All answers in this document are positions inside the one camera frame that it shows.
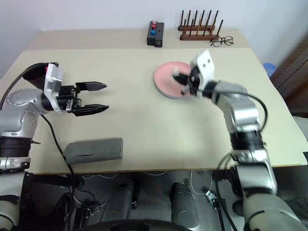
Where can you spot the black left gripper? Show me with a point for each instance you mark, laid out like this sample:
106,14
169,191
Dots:
66,96

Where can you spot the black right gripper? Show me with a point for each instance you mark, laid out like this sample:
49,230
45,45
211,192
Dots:
194,81

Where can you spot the pink plate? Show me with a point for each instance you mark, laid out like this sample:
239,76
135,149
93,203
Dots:
166,77

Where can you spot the grey glasses case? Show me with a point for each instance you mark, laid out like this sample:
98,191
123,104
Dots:
96,150

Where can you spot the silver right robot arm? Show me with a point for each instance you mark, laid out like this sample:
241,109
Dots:
240,108

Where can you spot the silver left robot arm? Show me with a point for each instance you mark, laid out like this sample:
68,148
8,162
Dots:
21,98

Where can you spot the black framed glasses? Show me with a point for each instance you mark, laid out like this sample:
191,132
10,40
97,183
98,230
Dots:
222,41

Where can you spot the brown wooden peg rack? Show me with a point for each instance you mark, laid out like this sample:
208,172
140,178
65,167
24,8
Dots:
199,36

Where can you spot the plain black box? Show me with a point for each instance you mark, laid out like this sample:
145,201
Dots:
159,36

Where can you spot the black box with coloured knobs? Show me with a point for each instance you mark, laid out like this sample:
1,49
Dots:
151,33

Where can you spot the brown wooden cabinet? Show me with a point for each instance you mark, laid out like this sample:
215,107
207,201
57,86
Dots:
293,79

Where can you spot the dark rounded shape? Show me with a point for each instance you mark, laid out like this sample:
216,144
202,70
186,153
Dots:
184,207
120,204

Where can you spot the small metal clamp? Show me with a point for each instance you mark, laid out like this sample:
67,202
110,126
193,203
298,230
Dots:
211,196

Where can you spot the black round base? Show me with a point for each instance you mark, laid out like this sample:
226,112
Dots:
134,225

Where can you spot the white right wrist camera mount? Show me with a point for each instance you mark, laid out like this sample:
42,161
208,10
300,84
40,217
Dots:
204,67

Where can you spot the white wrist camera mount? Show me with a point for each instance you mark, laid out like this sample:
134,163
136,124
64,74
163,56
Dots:
51,81
204,67

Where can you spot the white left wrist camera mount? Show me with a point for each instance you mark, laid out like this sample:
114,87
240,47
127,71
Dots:
51,81

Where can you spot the black metal frame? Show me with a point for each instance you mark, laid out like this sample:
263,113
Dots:
48,180

